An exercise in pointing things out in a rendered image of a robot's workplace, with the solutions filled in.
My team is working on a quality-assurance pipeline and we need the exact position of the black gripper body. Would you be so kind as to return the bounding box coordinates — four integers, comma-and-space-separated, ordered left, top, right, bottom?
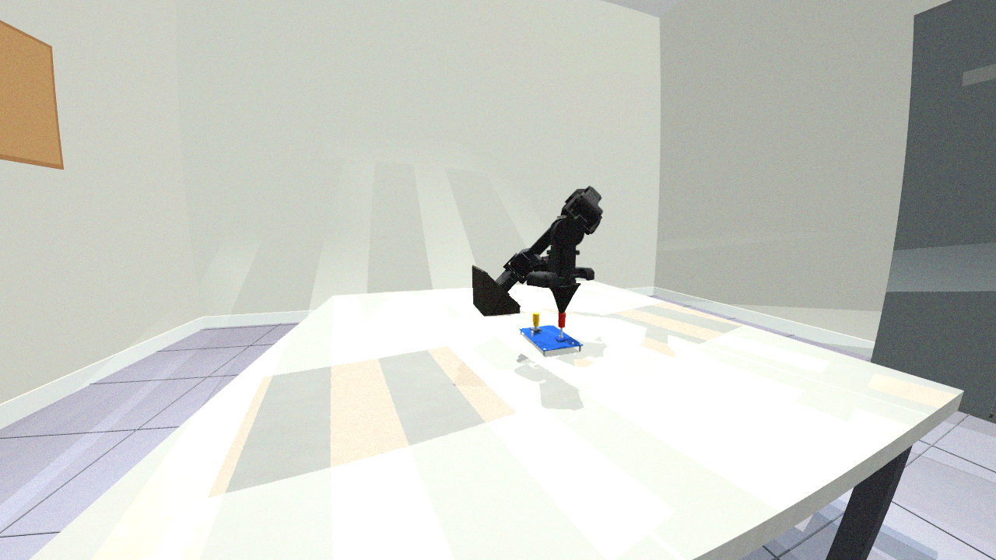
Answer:
527, 245, 594, 288

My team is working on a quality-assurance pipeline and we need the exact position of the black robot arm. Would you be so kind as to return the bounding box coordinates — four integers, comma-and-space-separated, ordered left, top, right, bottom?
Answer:
495, 185, 603, 295

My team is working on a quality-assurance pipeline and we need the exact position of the blue circuit board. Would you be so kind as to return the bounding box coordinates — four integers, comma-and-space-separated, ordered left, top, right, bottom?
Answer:
519, 312, 583, 357

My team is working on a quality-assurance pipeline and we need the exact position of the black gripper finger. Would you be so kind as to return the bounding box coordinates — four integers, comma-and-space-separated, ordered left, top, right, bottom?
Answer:
549, 285, 571, 314
563, 283, 581, 313

